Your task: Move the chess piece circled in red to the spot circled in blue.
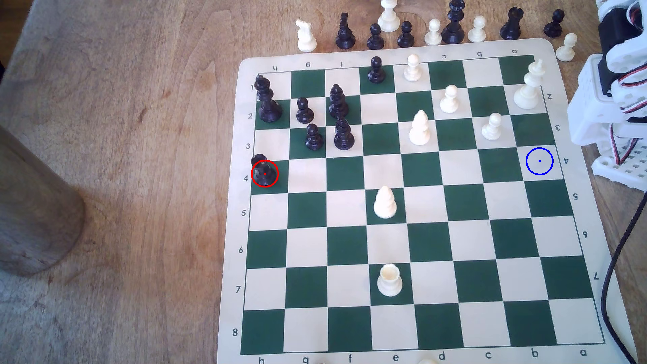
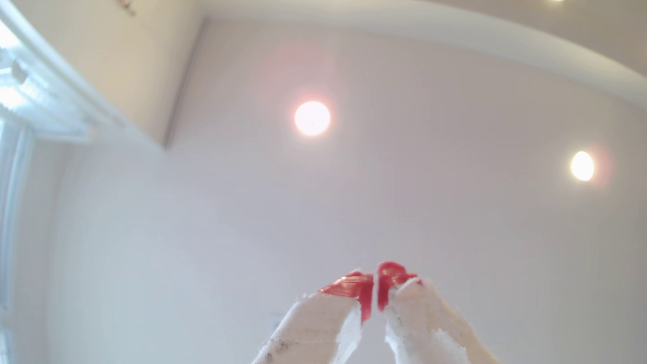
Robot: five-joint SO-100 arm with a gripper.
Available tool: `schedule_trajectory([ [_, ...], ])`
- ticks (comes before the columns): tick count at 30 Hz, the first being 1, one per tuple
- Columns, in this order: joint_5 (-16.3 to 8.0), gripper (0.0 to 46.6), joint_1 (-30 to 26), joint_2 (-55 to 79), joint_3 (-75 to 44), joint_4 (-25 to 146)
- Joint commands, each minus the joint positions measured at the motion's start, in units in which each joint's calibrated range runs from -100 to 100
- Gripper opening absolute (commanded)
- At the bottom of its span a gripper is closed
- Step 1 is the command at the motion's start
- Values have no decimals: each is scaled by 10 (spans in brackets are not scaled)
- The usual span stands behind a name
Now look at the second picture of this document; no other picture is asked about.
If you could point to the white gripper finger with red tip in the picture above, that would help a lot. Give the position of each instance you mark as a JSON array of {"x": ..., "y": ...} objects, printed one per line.
[
  {"x": 419, "y": 318},
  {"x": 313, "y": 323}
]

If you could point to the round ceiling light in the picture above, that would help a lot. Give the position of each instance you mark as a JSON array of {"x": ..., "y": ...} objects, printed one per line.
[
  {"x": 312, "y": 118},
  {"x": 582, "y": 166}
]

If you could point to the white window frame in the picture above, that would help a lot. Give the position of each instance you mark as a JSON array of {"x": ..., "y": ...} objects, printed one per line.
[{"x": 30, "y": 91}]

